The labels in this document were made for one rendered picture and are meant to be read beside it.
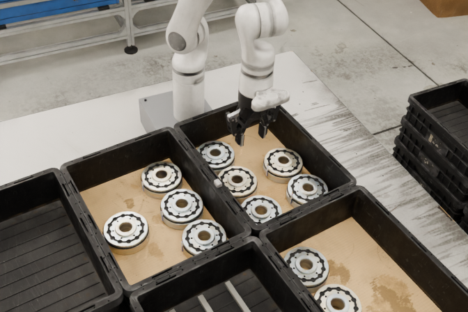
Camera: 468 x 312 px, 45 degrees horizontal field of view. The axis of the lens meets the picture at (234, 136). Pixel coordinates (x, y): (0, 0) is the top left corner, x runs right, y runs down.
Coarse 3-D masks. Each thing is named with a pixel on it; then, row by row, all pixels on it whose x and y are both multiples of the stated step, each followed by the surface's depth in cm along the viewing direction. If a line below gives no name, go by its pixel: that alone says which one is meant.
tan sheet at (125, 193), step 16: (128, 176) 144; (80, 192) 140; (96, 192) 140; (112, 192) 140; (128, 192) 140; (96, 208) 136; (112, 208) 136; (128, 208) 137; (144, 208) 137; (160, 224) 134; (160, 240) 130; (176, 240) 130; (128, 256) 126; (144, 256) 127; (160, 256) 127; (176, 256) 127; (128, 272) 123; (144, 272) 124
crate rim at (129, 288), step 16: (128, 144) 139; (80, 160) 134; (192, 160) 136; (64, 176) 130; (208, 176) 132; (80, 208) 123; (96, 224) 120; (240, 224) 122; (112, 256) 114; (192, 256) 115; (160, 272) 112; (128, 288) 109
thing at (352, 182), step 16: (208, 112) 149; (176, 128) 144; (304, 128) 146; (192, 144) 140; (320, 144) 142; (336, 160) 138; (352, 176) 134; (224, 192) 129; (336, 192) 130; (240, 208) 126; (304, 208) 126; (256, 224) 122; (272, 224) 123
